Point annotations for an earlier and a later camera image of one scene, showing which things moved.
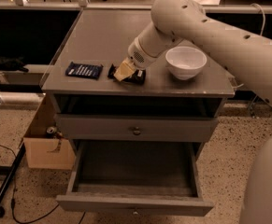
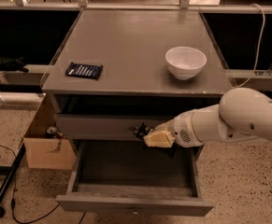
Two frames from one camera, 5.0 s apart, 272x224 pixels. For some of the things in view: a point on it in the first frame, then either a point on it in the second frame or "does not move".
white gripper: x=137 y=56 → x=181 y=131
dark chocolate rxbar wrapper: x=138 y=77 → x=142 y=132
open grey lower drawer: x=136 y=178 does not move
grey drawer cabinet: x=166 y=118 does not move
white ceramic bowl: x=186 y=63 does not move
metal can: x=51 y=130 does not move
